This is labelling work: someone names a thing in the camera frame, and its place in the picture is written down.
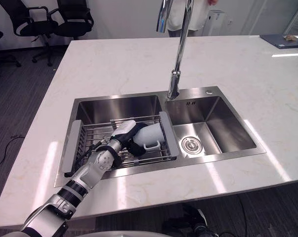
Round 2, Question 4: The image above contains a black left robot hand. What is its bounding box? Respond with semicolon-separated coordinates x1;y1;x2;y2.
112;119;148;157

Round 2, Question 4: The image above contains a white cup with handle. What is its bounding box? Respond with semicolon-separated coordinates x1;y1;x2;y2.
133;123;164;152

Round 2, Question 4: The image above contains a stainless steel double sink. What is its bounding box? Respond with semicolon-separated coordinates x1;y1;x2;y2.
53;85;267;188

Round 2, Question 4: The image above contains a round metal sink drain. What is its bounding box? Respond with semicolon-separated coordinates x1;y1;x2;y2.
180;136;203;154

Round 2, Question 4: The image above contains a chrome sink faucet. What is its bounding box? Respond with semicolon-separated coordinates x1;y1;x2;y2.
156;0;195;100

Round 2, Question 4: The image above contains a robot body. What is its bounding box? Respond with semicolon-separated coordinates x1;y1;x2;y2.
67;202;298;237

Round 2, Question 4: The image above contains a black office chair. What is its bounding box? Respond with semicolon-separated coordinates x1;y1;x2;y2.
48;0;94;40
0;0;56;67
0;16;22;79

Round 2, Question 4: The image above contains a person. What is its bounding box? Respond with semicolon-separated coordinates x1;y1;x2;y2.
167;0;219;38

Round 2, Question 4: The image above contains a white air purifier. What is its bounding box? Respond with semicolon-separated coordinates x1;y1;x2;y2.
202;9;228;37

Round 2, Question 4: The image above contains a dark blue flat folder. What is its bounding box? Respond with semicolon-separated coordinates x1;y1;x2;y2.
259;33;298;49

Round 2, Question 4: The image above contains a metal wire drying rack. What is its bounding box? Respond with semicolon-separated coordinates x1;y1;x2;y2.
61;111;179;177

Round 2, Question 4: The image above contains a black floor cable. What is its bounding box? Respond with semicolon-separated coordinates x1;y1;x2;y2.
0;134;26;175

